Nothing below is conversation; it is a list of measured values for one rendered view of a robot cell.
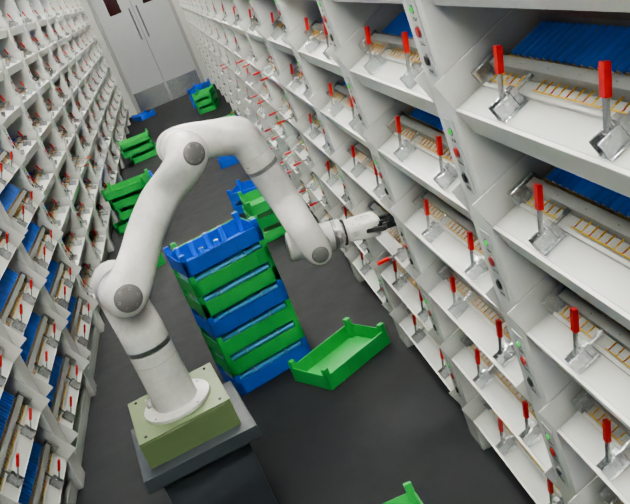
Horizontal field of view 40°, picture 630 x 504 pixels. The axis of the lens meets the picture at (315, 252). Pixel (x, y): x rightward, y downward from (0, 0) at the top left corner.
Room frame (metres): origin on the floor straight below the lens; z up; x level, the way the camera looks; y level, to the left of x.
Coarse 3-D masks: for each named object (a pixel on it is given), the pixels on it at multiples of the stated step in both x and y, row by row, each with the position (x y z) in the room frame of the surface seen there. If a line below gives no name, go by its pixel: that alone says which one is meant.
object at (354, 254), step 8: (352, 248) 3.31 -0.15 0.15; (352, 256) 3.31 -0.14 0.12; (360, 256) 3.30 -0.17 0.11; (360, 264) 3.24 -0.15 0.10; (368, 264) 3.14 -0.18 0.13; (360, 272) 3.17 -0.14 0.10; (368, 272) 3.12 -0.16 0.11; (368, 280) 3.06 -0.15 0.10; (376, 280) 3.01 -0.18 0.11; (376, 288) 2.95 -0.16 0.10; (384, 296) 2.85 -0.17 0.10; (384, 304) 2.71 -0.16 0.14
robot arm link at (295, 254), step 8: (320, 224) 2.27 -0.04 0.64; (328, 224) 2.26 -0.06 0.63; (328, 232) 2.24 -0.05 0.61; (288, 240) 2.24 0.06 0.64; (328, 240) 2.23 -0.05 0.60; (288, 248) 2.24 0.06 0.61; (296, 248) 2.23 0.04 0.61; (336, 248) 2.25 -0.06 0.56; (296, 256) 2.23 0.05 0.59; (304, 256) 2.23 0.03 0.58
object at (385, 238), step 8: (368, 200) 2.62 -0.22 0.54; (360, 208) 2.61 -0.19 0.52; (368, 208) 2.62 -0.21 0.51; (384, 232) 2.41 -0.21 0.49; (392, 232) 2.37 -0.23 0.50; (384, 240) 2.36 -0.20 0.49; (392, 240) 2.32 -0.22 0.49; (400, 240) 2.28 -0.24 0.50; (392, 248) 2.28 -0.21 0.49; (408, 264) 2.01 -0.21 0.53; (408, 272) 2.01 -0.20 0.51
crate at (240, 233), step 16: (224, 224) 3.00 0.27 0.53; (240, 224) 3.00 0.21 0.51; (256, 224) 2.83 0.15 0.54; (192, 240) 2.96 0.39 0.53; (240, 240) 2.81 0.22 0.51; (256, 240) 2.83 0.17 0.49; (176, 256) 2.93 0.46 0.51; (192, 256) 2.94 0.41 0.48; (208, 256) 2.77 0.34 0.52; (224, 256) 2.78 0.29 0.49; (192, 272) 2.74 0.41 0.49
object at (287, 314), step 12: (288, 300) 2.84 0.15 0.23; (276, 312) 2.82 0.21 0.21; (288, 312) 2.83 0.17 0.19; (264, 324) 2.80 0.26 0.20; (276, 324) 2.81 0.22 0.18; (204, 336) 2.90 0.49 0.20; (240, 336) 2.76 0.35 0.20; (252, 336) 2.78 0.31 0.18; (216, 348) 2.80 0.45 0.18; (228, 348) 2.74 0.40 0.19; (240, 348) 2.76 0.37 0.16
